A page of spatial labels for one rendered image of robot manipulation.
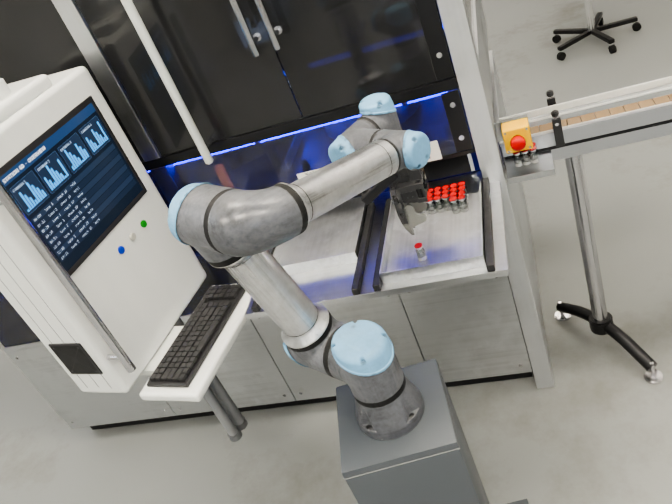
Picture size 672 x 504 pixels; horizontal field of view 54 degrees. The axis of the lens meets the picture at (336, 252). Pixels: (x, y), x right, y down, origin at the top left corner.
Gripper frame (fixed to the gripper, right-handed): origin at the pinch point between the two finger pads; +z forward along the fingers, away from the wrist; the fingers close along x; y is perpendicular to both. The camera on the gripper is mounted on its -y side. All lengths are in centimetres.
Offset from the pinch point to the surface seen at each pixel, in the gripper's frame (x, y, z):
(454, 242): 4.3, 8.8, 10.5
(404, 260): 0.6, -4.4, 10.4
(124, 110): 31, -76, -39
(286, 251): 15.9, -41.6, 10.7
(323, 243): 16.2, -29.8, 10.7
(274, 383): 29, -78, 79
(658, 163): 158, 85, 102
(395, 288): -9.9, -6.1, 10.4
